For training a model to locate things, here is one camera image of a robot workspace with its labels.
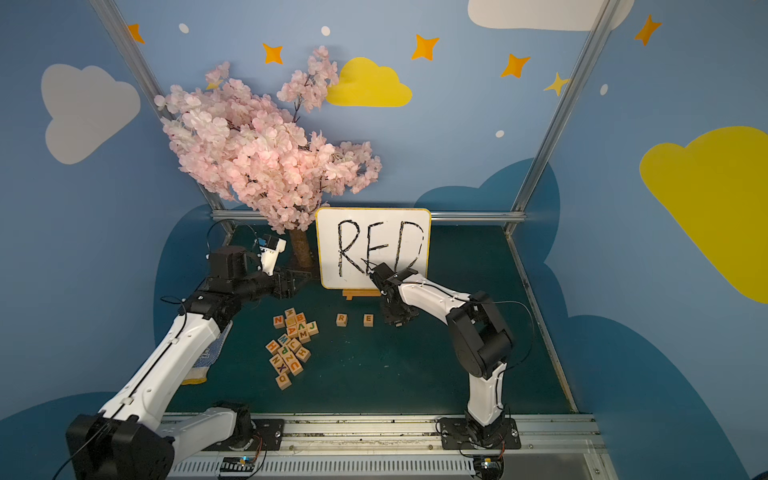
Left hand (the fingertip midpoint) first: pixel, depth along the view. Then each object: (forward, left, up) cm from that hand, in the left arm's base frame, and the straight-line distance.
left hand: (301, 269), depth 78 cm
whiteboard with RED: (+15, -12, -5) cm, 20 cm away
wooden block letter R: (-3, -9, -23) cm, 24 cm away
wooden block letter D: (-22, +5, -22) cm, 32 cm away
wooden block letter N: (-5, +11, -22) cm, 25 cm away
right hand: (-2, -28, -21) cm, 35 cm away
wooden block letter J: (-7, 0, -22) cm, 23 cm away
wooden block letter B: (-3, +5, -22) cm, 23 cm away
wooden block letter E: (-3, -17, -22) cm, 28 cm away
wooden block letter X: (-19, +6, -22) cm, 30 cm away
